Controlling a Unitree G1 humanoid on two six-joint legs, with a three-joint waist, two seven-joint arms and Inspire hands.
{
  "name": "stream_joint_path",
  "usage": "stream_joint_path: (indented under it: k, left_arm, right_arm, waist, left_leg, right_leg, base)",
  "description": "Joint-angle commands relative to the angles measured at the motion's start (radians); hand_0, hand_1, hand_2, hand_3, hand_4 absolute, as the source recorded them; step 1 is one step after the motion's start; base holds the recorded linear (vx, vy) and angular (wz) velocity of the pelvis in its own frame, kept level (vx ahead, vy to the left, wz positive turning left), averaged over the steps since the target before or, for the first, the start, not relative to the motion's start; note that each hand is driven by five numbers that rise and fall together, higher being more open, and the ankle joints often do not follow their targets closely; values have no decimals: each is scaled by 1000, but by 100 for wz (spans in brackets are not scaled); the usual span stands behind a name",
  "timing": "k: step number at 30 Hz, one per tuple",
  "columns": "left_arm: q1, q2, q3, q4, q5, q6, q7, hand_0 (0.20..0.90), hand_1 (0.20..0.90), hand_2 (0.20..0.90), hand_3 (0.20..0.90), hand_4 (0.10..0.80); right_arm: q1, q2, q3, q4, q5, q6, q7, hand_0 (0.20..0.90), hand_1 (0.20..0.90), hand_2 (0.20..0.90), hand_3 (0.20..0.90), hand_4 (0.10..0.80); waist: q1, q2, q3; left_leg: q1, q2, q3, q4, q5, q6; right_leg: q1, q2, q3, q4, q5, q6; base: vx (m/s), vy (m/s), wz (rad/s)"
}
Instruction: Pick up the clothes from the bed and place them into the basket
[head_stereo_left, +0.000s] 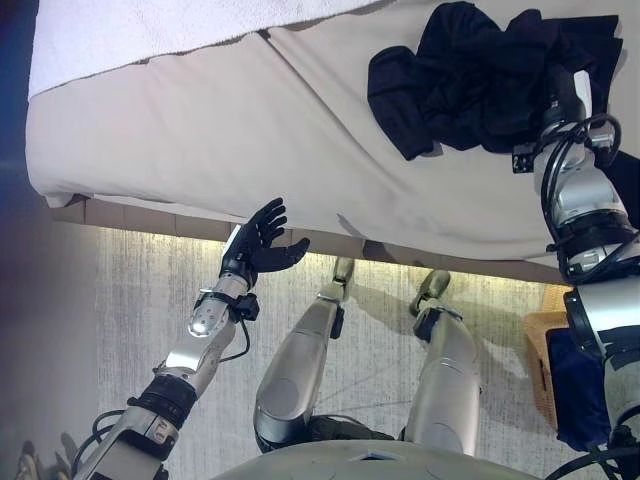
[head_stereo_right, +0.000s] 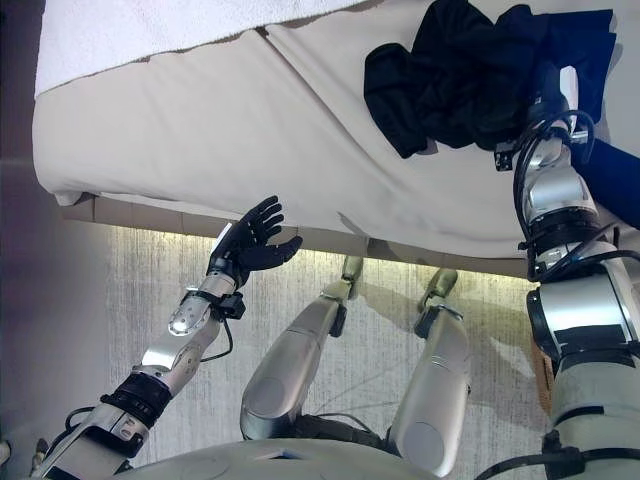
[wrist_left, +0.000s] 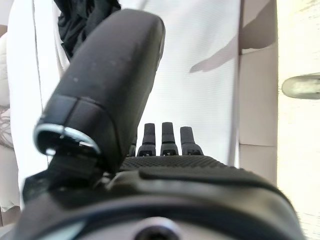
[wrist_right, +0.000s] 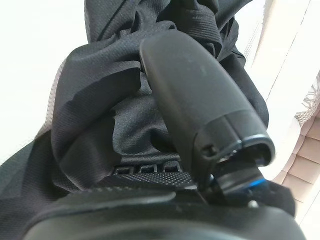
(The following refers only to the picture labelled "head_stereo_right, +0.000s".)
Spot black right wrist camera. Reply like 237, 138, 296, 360
492, 141, 516, 174

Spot grey right robot leg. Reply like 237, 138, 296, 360
387, 267, 474, 476

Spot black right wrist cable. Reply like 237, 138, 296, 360
514, 112, 640, 281

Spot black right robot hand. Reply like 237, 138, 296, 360
529, 62, 584, 121

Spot large bed with bedding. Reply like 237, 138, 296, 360
32, 0, 631, 281

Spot grey robot torso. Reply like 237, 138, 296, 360
119, 438, 501, 480

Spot white duvet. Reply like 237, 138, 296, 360
34, 0, 371, 99

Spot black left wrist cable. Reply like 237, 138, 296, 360
199, 317, 235, 362

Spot dark navy black trousers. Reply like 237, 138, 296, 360
363, 0, 640, 231

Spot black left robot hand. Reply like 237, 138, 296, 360
207, 195, 304, 289

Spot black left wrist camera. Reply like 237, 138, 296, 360
219, 293, 246, 320

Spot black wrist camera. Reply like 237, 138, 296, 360
492, 141, 516, 174
219, 293, 246, 320

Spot brown upholstered bed base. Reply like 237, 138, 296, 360
59, 192, 531, 281

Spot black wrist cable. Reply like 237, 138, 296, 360
199, 317, 235, 362
514, 112, 640, 281

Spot large grey striped rug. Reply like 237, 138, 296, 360
0, 159, 561, 451

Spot silver robot legs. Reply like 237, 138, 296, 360
239, 254, 366, 441

